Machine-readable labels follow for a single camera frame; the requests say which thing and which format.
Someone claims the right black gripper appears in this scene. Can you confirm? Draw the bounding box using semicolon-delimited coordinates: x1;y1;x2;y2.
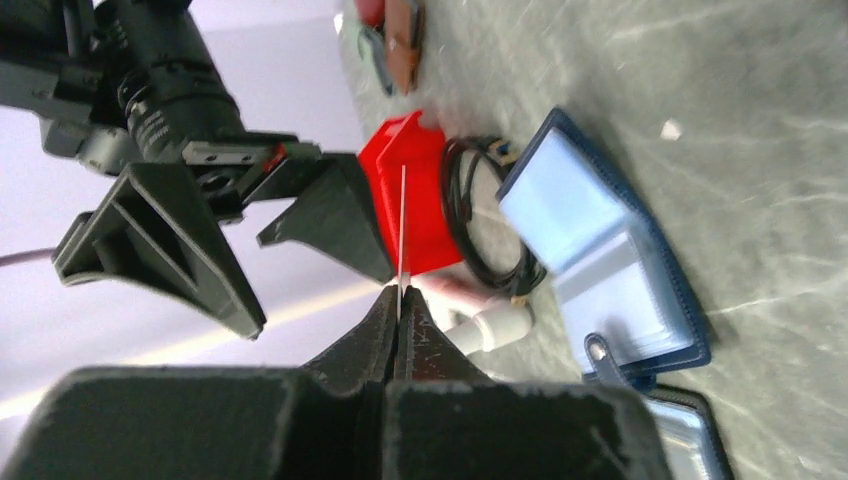
1;1;325;339

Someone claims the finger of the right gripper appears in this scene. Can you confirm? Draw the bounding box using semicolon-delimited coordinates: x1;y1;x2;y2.
257;153;396;283

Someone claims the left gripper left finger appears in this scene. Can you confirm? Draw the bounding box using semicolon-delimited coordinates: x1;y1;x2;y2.
1;288;397;479

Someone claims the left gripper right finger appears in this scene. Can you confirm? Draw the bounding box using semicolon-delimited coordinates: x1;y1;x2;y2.
387;286;674;480

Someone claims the gold striped credit card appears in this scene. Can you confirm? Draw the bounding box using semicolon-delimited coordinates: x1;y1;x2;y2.
396;165;407;321

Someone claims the blue card holder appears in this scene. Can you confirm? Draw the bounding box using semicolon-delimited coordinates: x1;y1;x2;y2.
497;107;712;391

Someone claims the grey-green card holder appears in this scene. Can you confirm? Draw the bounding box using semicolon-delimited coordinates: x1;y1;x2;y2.
357;25;395;97

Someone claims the red leather card holder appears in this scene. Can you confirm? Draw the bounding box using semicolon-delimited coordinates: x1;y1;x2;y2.
353;0;386;29

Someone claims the brown leather card holder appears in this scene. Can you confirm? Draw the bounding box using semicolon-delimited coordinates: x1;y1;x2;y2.
384;0;425;95

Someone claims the open black card holder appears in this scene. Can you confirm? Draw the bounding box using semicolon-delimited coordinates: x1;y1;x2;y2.
644;385;736;480

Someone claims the red plastic bin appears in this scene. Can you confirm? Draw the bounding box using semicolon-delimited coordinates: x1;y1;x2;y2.
358;110;462;275

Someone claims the white PVC pipe frame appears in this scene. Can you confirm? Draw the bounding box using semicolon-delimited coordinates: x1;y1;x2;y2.
413;275;534;355

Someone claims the coiled black cable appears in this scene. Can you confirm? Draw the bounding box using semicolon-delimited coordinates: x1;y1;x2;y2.
439;135;548;296

